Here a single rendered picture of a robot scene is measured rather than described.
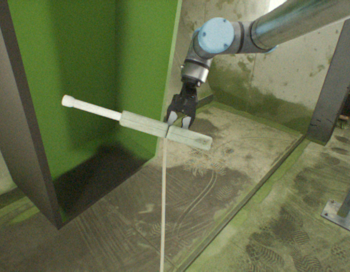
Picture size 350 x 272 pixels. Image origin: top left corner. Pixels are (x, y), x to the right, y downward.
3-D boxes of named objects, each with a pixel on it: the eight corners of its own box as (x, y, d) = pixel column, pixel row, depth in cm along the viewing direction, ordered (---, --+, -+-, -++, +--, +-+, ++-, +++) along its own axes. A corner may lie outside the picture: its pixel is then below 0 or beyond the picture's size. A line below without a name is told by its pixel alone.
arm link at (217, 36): (242, 14, 66) (226, 28, 78) (200, 14, 64) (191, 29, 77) (243, 49, 67) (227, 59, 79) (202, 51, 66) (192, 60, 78)
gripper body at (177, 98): (186, 116, 90) (197, 85, 90) (192, 117, 82) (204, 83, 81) (167, 109, 89) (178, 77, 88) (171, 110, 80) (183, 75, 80)
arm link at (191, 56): (199, 21, 77) (192, 31, 86) (186, 59, 77) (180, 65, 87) (225, 33, 78) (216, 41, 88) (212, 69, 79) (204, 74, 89)
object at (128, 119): (197, 133, 101) (215, 138, 79) (194, 143, 101) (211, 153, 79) (80, 96, 92) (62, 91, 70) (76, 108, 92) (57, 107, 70)
